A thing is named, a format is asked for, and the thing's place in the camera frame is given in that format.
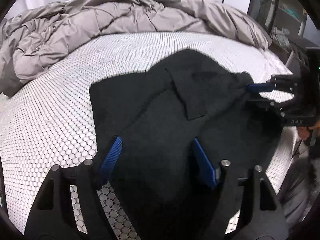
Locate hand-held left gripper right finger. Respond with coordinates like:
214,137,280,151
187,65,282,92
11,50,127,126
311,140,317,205
191,137,287,240

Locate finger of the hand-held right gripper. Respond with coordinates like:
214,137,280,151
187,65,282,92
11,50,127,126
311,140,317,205
247,75,300,94
246,97,298,119

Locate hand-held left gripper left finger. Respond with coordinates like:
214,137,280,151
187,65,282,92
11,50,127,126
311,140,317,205
24,135,123,240

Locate black pants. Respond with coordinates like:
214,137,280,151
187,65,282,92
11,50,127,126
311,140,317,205
89,49,284,240

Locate person's right hand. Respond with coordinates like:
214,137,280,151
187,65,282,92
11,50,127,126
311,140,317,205
297,120,320,141

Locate pale grey crumpled cloth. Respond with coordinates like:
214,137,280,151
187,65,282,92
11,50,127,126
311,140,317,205
271,26,291,47

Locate bed with honeycomb patterned sheet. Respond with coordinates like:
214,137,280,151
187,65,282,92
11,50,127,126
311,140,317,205
0,31,300,240

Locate teal folded cloth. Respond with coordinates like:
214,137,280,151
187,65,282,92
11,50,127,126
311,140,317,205
284,6,300,20

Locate dark glass wardrobe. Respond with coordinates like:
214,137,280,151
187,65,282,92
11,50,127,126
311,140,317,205
246,0,309,55

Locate person's grey trousers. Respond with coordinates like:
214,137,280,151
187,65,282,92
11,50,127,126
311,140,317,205
277,152,317,229

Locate grey quilted duvet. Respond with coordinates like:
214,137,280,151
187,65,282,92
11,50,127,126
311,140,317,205
0,0,272,98

